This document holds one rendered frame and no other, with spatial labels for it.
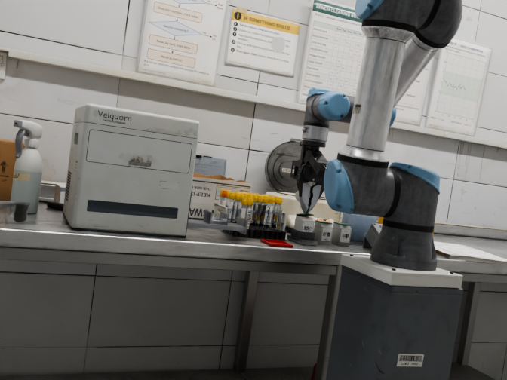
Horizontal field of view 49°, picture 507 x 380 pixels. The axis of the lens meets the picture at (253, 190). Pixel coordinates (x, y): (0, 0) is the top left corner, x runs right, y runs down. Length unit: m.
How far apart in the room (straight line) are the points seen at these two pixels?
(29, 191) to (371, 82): 0.91
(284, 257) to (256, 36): 0.99
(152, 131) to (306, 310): 1.26
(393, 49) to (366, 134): 0.19
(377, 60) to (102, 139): 0.65
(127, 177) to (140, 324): 0.89
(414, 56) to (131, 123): 0.69
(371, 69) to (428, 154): 1.42
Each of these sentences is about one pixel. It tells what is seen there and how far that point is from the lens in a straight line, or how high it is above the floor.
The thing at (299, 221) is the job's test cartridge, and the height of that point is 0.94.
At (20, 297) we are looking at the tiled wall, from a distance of 2.05.
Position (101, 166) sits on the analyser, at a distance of 1.35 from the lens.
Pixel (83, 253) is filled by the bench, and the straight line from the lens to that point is 1.36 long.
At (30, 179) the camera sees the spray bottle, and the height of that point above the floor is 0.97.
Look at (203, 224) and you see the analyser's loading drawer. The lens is 1.43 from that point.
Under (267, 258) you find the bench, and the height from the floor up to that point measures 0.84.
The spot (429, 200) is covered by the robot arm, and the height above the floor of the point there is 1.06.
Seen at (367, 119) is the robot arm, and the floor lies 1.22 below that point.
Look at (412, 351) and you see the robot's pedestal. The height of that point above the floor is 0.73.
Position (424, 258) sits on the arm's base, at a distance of 1.29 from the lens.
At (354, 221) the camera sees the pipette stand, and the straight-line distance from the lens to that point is 1.76.
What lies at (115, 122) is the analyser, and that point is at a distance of 1.35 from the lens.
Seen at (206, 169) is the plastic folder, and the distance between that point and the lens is 2.06.
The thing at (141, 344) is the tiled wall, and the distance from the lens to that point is 2.16.
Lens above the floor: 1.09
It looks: 3 degrees down
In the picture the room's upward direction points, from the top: 8 degrees clockwise
